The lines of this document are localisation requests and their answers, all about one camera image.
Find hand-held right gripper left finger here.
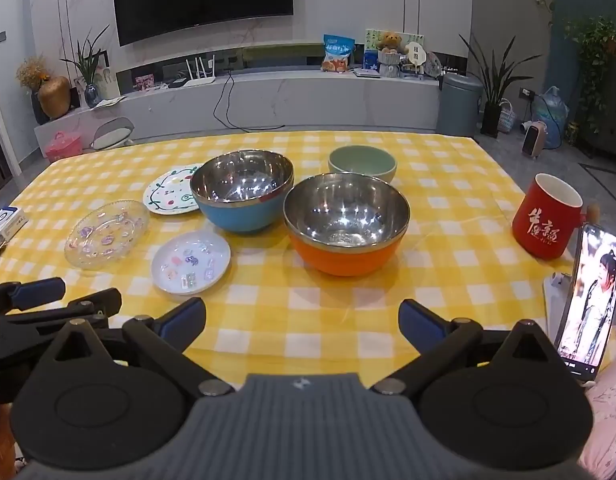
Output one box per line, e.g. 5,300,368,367
34,297,235,397

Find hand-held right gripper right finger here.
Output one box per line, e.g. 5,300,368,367
370,298,582,396

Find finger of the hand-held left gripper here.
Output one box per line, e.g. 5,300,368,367
0,277,67,316
63,287,123,321

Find small white sticker plate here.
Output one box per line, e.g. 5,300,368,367
152,230,232,296

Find clear glass plate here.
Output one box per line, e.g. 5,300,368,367
64,200,150,271

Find orange stainless steel bowl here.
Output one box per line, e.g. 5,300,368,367
283,172,411,277

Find blue stainless steel bowl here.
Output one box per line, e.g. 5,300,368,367
189,149,295,233

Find white floral plate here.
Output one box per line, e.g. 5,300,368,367
143,163,205,216

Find green ceramic bowl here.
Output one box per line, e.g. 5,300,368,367
328,145,397,184

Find yellow checked tablecloth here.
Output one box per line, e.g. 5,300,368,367
0,130,616,391

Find white and blue box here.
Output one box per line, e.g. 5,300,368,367
0,205,29,247

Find white phone stand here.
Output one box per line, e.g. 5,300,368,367
544,272,571,342

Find pink basket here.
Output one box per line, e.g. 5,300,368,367
44,131,84,162

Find red mug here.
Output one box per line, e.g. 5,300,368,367
512,173,586,261

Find round grey stool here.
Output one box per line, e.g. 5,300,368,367
83,117,135,153

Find smartphone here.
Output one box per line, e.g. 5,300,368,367
555,222,616,382

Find golden vase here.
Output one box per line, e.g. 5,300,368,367
38,76,71,120

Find plant in glass vase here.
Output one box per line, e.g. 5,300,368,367
60,25,111,108

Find pink patterned clothing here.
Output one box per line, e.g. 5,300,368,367
578,325,616,480

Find pink heater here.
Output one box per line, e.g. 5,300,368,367
522,121,548,160

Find grey trash can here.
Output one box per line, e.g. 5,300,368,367
436,72,483,137

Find plant in black pot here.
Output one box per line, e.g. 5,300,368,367
458,35,531,138

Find dried flowers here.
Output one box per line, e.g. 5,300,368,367
15,55,51,92

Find woven basket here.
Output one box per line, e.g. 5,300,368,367
498,100,517,133

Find white marble television cabinet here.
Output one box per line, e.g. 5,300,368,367
34,67,441,150

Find white router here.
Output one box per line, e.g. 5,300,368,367
185,55,217,86

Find blue water jug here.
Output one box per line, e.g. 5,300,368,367
532,86,569,150

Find white paddle fan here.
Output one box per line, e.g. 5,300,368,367
404,42,429,75

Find dark grey cabinet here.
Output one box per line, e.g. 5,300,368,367
578,55,616,161

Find brown teddy bear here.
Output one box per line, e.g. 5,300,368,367
377,31,403,78

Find blue snack bag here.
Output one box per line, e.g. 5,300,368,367
322,35,356,73

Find green picture board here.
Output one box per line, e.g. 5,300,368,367
365,29,425,56

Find hanging vine plant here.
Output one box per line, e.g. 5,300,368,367
562,17,616,136

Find black cable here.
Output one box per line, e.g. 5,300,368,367
212,67,285,133

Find white picture frame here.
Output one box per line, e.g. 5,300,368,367
90,50,121,101

